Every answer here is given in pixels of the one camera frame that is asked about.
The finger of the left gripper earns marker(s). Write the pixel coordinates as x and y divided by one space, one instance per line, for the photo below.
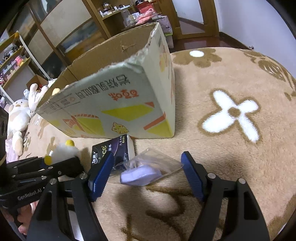
32 163
46 172

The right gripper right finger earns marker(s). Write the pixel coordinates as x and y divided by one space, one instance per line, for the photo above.
244 219

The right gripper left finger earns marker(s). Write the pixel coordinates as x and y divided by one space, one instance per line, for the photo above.
51 220

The white duck plush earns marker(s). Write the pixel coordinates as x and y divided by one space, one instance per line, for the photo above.
63 151

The black tissue pack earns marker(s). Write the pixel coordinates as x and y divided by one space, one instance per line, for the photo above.
121 147

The purple item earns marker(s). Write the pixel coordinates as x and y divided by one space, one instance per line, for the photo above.
144 168

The yellow plush toy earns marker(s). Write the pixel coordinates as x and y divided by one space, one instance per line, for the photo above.
55 91

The person's left hand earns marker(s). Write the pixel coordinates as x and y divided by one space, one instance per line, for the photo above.
26 213

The large white dog plush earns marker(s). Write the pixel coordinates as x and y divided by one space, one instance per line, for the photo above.
19 118

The white pink bunny plush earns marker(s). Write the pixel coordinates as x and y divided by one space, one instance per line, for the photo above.
35 96

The brown cardboard box on floor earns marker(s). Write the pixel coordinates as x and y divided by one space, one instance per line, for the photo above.
40 81

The open cardboard box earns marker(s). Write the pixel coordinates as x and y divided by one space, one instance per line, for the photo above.
125 85

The white ladder shelf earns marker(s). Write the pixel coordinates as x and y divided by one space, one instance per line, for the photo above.
16 71

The beige flower blanket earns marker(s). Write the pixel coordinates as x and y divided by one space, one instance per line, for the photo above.
235 114

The wooden wardrobe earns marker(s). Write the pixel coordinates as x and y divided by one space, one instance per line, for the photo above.
58 32

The clear plastic storage bin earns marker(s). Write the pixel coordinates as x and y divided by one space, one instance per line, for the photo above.
167 29

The wooden door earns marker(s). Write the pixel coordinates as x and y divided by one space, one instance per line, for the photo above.
191 18

